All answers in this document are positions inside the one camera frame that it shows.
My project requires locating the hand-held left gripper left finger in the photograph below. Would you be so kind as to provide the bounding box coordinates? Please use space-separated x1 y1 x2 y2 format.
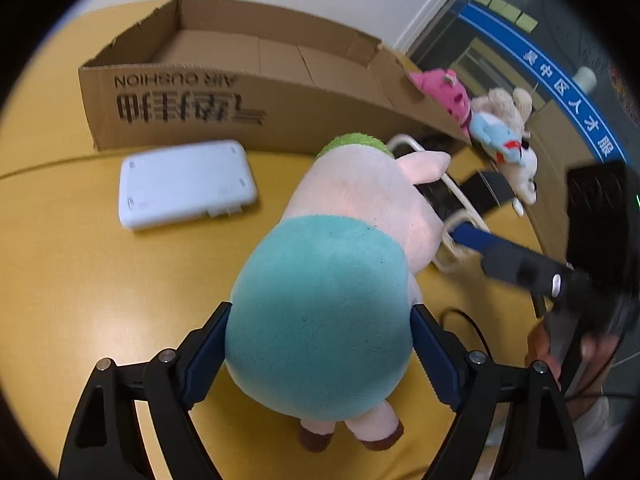
59 301 233 480

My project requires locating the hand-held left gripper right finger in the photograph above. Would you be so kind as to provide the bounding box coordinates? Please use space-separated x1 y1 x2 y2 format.
410 304 586 480

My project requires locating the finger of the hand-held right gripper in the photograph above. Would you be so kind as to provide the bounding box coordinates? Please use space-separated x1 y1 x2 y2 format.
452 223 576 306

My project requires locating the pink pig plush toy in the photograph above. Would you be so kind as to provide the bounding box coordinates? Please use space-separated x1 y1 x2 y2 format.
224 132 453 453

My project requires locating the brown cardboard box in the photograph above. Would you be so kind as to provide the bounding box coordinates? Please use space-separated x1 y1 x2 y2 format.
77 0 473 153

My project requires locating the wooden desktop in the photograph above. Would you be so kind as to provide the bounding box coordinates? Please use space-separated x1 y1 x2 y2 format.
0 0 576 480

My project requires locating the person's right hand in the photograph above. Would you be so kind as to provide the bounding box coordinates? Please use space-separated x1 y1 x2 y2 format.
525 325 621 411

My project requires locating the white spotted dog plush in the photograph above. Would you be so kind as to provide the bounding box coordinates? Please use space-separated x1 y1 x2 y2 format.
500 145 541 218

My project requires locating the light blue plush toy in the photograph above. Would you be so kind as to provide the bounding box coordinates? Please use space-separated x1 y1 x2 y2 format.
469 112 523 166

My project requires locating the blue window banner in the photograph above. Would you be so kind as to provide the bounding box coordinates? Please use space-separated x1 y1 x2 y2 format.
460 2 632 166

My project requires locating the beige plush toy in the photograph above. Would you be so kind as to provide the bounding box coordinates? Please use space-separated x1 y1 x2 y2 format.
472 87 533 128

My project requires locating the wooden shelf behind glass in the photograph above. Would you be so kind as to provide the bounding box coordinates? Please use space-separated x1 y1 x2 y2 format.
455 37 547 111

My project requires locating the white flat plastic device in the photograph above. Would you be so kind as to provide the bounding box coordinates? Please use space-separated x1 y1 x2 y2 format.
118 140 259 232

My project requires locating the black cable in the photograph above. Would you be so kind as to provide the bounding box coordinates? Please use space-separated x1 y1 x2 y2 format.
439 308 493 356

